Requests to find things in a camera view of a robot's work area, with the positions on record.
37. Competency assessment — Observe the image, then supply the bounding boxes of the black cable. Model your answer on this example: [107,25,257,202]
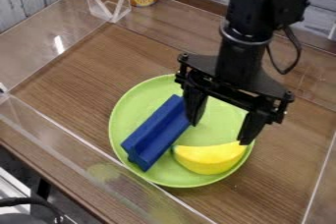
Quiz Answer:
[0,196,67,224]

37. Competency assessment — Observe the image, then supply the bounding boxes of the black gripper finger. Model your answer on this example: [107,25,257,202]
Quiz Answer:
[183,85,209,126]
[237,111,269,145]

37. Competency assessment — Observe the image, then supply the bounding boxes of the blue plastic block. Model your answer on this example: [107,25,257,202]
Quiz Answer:
[121,94,191,171]

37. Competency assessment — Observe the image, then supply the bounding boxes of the green round plate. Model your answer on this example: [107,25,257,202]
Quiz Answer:
[108,75,255,188]

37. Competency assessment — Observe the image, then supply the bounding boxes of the clear acrylic tray wall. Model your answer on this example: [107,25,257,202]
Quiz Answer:
[0,0,336,224]

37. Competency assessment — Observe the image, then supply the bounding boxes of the yellow toy banana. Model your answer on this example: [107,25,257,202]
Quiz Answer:
[172,141,247,175]

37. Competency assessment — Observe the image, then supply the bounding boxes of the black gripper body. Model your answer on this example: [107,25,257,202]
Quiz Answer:
[176,53,295,124]

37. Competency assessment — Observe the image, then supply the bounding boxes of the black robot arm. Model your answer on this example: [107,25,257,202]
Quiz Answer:
[176,0,309,145]

